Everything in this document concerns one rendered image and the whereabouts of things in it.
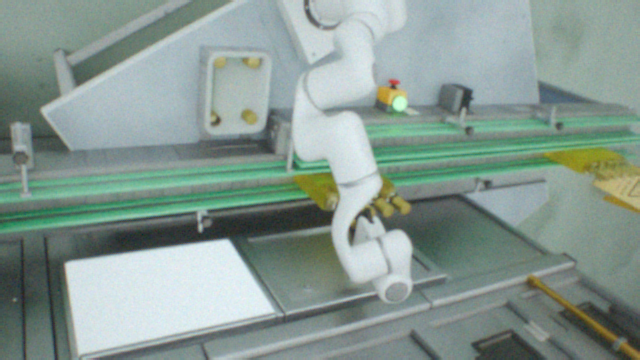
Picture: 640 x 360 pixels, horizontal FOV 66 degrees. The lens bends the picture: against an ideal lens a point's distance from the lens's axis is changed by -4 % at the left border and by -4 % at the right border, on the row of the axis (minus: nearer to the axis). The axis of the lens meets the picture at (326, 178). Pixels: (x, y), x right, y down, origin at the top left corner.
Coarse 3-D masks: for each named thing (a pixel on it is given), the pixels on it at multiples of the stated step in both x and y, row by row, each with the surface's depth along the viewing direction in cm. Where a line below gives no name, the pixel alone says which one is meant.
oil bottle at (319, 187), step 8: (296, 176) 150; (304, 176) 145; (312, 176) 143; (320, 176) 144; (304, 184) 146; (312, 184) 141; (320, 184) 139; (328, 184) 140; (312, 192) 142; (320, 192) 138; (328, 192) 136; (336, 192) 136; (320, 200) 138; (328, 200) 135; (336, 200) 135; (328, 208) 136
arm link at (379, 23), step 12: (348, 0) 106; (360, 0) 105; (372, 0) 105; (384, 0) 107; (348, 12) 108; (360, 12) 107; (372, 12) 106; (384, 12) 108; (372, 24) 105; (384, 24) 108; (384, 36) 111; (372, 48) 107
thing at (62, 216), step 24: (456, 168) 181; (480, 168) 186; (504, 168) 188; (528, 168) 192; (216, 192) 139; (240, 192) 142; (264, 192) 144; (288, 192) 146; (0, 216) 114; (24, 216) 116; (48, 216) 117; (72, 216) 118; (96, 216) 120; (120, 216) 121
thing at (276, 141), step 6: (270, 120) 146; (276, 120) 143; (282, 120) 144; (270, 126) 146; (276, 126) 142; (270, 132) 145; (276, 132) 143; (282, 132) 143; (270, 138) 145; (276, 138) 143; (282, 138) 144; (270, 144) 147; (276, 144) 144; (282, 144) 144; (276, 150) 144; (282, 150) 145
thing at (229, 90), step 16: (208, 64) 129; (240, 64) 141; (208, 80) 131; (224, 80) 140; (240, 80) 143; (256, 80) 143; (208, 96) 133; (224, 96) 142; (240, 96) 145; (256, 96) 144; (208, 112) 134; (224, 112) 144; (240, 112) 147; (256, 112) 146; (208, 128) 136; (224, 128) 140; (240, 128) 142; (256, 128) 144
